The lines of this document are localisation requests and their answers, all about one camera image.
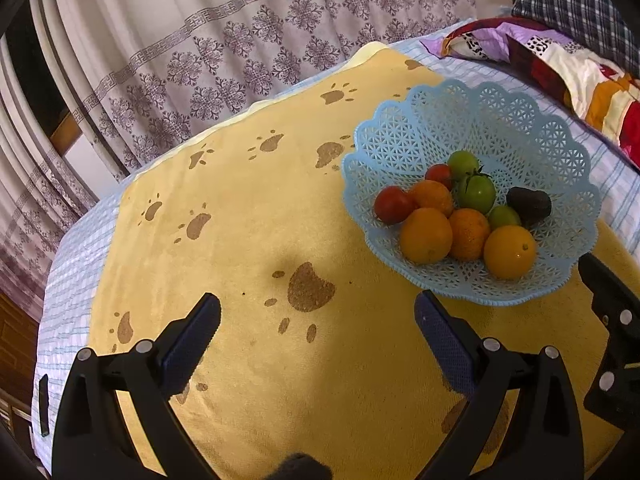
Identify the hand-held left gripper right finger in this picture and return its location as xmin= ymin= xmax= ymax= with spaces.
xmin=414 ymin=290 xmax=586 ymax=480

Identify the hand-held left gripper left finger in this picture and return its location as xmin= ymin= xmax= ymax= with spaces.
xmin=51 ymin=292 xmax=223 ymax=480

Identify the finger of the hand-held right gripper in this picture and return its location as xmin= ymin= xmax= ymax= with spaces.
xmin=579 ymin=254 xmax=640 ymax=431

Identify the orange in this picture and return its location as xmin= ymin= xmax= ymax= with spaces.
xmin=448 ymin=208 xmax=492 ymax=262
xmin=410 ymin=180 xmax=455 ymax=218
xmin=399 ymin=207 xmax=453 ymax=265
xmin=483 ymin=225 xmax=538 ymax=281

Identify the dark brown avocado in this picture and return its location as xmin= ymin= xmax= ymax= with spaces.
xmin=506 ymin=186 xmax=552 ymax=226

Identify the large red tomato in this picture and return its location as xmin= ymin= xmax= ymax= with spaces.
xmin=374 ymin=186 xmax=417 ymax=226

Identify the green tomato with stem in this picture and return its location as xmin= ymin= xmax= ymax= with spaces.
xmin=455 ymin=172 xmax=497 ymax=211

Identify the blue plastic lattice basket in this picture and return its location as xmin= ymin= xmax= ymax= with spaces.
xmin=341 ymin=80 xmax=602 ymax=307

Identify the small red tomato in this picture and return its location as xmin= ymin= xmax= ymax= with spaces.
xmin=425 ymin=163 xmax=454 ymax=191

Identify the green lime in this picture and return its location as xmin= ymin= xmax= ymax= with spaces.
xmin=487 ymin=205 xmax=522 ymax=231

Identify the yellow paw print blanket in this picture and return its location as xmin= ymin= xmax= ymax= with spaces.
xmin=89 ymin=42 xmax=640 ymax=480

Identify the black flat device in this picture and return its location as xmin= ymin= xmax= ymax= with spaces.
xmin=39 ymin=375 xmax=51 ymax=436

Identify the colourful patchwork quilt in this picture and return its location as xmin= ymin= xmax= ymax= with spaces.
xmin=442 ymin=16 xmax=640 ymax=171

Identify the dark plaid pillow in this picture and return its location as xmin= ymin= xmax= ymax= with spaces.
xmin=510 ymin=0 xmax=640 ymax=76

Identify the white patterned curtain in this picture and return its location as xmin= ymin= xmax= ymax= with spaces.
xmin=0 ymin=0 xmax=478 ymax=306

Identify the wooden window frame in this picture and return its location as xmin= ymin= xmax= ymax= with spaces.
xmin=50 ymin=110 xmax=83 ymax=156

